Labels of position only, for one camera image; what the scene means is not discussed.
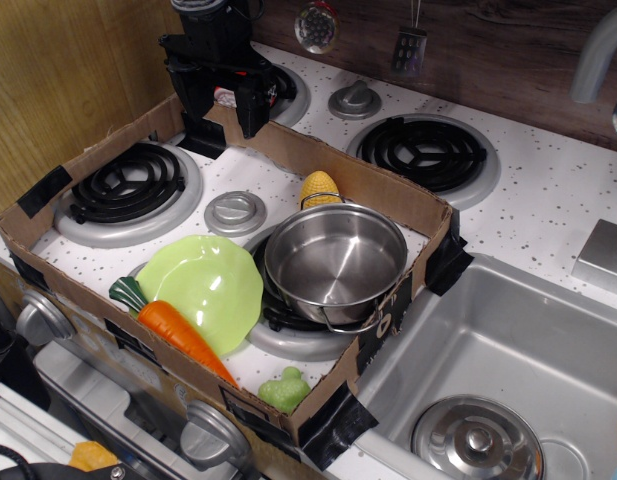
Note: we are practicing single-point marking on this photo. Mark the black back right burner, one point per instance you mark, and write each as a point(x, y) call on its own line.
point(449, 157)

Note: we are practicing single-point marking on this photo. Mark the grey stove knob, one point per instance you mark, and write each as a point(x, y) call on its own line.
point(235, 213)
point(355, 102)

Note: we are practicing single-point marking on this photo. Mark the grey oven knob left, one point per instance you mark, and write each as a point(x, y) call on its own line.
point(41, 322)

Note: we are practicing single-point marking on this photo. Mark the grey stove knob centre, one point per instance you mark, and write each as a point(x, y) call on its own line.
point(235, 213)

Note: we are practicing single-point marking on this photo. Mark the red white toy cheese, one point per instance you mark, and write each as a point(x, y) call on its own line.
point(225, 97)

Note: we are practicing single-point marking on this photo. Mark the grey toy faucet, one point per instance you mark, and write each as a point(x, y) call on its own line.
point(594, 60)

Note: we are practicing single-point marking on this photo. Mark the grey toy sink basin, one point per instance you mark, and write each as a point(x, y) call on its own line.
point(499, 333)

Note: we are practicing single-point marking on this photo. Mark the brown cardboard fence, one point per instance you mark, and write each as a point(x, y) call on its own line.
point(331, 418)

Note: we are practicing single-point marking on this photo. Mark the green toy vegetable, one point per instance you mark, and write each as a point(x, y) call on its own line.
point(286, 393)

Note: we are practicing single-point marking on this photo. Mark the hanging silver strainer spoon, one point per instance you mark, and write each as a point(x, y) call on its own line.
point(317, 27)

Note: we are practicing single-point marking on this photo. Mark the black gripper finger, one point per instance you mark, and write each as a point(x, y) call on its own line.
point(196, 98)
point(253, 108)

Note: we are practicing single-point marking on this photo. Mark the grey stove knob back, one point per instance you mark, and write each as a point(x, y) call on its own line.
point(355, 102)

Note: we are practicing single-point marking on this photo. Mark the grey faucet base block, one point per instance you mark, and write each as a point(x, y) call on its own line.
point(597, 262)

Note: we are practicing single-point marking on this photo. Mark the orange toy carrot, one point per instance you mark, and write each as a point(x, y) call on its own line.
point(167, 323)

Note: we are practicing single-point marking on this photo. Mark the grey oven knob right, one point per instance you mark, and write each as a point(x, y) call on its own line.
point(209, 439)

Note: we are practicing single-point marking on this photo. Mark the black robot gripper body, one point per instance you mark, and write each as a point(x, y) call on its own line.
point(215, 49)

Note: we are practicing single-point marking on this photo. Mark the black front right burner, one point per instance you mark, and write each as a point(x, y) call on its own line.
point(279, 330)

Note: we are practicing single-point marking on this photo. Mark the stainless steel pot lid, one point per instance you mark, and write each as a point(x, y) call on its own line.
point(471, 437)

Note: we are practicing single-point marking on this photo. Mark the black back left burner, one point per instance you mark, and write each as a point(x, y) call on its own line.
point(293, 97)

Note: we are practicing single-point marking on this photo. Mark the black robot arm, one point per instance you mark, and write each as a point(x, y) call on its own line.
point(215, 7)

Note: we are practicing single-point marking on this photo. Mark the light green plastic plate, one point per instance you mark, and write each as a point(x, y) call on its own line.
point(213, 282)

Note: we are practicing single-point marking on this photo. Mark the yellow sponge object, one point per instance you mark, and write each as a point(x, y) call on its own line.
point(89, 456)

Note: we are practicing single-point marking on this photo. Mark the hanging purple spatula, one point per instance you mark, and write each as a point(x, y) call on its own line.
point(409, 50)

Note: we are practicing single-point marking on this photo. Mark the yellow toy corn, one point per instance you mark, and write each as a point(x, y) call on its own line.
point(318, 189)

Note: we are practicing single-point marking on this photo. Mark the grey oven knob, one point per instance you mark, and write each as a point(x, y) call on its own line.
point(41, 322)
point(209, 439)

